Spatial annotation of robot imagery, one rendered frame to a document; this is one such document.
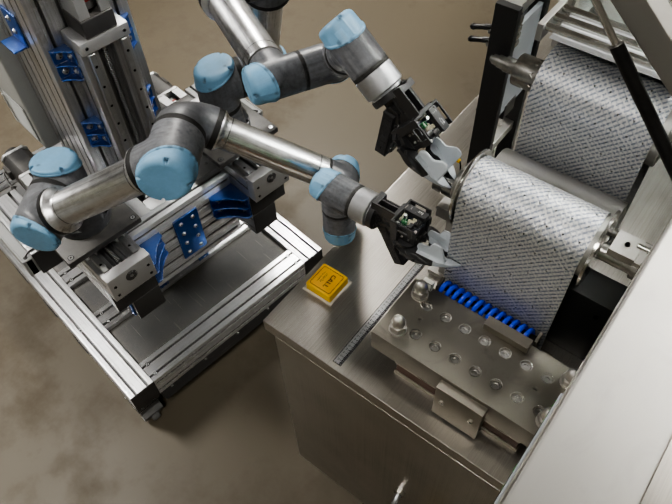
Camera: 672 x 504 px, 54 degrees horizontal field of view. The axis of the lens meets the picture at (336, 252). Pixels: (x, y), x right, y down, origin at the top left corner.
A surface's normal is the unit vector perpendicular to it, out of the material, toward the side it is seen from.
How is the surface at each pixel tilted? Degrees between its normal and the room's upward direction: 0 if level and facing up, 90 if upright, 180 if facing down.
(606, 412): 0
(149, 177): 86
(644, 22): 90
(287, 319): 0
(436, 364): 0
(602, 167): 92
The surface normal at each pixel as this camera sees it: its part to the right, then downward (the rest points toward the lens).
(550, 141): -0.61, 0.66
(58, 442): -0.03, -0.60
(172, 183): 0.04, 0.76
